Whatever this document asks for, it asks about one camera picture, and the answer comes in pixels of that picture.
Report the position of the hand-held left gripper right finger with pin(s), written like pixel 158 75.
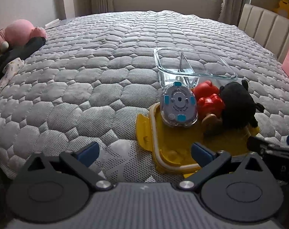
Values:
pixel 201 154

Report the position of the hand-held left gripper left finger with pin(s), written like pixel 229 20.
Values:
pixel 88 152

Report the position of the white floral cloth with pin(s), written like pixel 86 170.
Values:
pixel 8 71

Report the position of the grey quilted bed cover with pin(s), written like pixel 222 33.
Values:
pixel 99 76

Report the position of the red toy figure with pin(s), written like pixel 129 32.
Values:
pixel 210 100

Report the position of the beige padded headboard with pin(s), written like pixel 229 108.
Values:
pixel 266 28

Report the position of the black plush toy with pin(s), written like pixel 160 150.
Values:
pixel 237 102

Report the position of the black cloth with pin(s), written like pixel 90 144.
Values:
pixel 18 52

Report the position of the yellow container lid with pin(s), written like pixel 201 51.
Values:
pixel 173 148

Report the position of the yellow plush toy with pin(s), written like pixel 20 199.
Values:
pixel 286 8

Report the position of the clear glass container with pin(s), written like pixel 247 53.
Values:
pixel 194 64

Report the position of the pink plush toy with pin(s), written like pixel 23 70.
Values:
pixel 18 32

